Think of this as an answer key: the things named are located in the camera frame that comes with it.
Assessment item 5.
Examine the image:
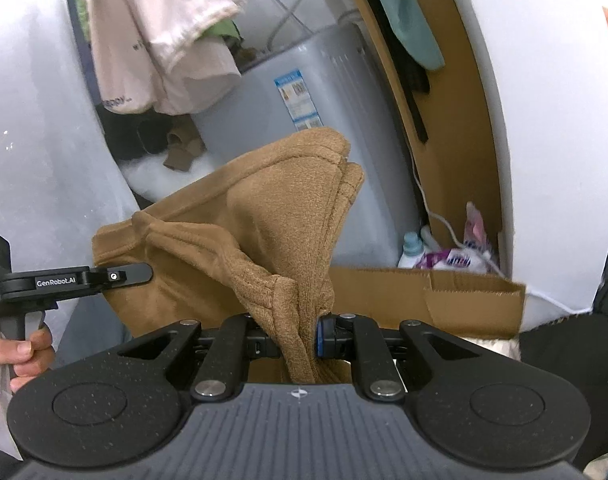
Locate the beige hanging garment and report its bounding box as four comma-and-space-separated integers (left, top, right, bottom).
78, 0, 247, 116

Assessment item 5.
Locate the person's left hand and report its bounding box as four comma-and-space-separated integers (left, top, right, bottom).
0, 327, 57, 416

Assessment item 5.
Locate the small brown cloth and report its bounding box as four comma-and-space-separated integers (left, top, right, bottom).
163, 130, 207, 171

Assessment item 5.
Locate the white printed bedsheet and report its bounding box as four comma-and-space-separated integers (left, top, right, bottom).
464, 337, 522, 361

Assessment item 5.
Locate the grey water heater tank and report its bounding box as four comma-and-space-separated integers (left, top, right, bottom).
191, 22, 425, 268

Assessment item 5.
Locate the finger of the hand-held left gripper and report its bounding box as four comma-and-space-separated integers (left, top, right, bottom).
86, 261, 155, 290

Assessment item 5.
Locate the metal shower hose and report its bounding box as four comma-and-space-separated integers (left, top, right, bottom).
248, 0, 312, 53

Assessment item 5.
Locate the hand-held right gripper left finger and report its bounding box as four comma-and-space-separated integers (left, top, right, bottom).
118, 312, 285, 403

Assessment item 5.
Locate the purple packet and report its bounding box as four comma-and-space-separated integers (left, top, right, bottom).
414, 246, 496, 274

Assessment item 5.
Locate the teal green cloth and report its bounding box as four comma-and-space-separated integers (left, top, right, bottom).
364, 0, 445, 72

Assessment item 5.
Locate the brown cardboard sheet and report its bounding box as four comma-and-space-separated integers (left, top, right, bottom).
329, 0, 527, 338

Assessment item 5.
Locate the blue capped detergent bottle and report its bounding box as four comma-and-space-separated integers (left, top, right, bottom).
398, 232, 425, 269

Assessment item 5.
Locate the pink packet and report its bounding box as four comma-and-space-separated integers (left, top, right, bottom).
464, 202, 488, 251

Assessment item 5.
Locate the dark cloth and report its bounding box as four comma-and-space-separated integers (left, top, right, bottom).
519, 310, 608, 476

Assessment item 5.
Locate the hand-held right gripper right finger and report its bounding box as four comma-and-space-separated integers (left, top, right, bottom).
314, 312, 480, 403

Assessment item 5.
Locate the white power cable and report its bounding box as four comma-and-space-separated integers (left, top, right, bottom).
408, 157, 605, 317

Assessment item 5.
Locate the brown printed t-shirt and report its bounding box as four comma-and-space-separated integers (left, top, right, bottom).
92, 127, 365, 386

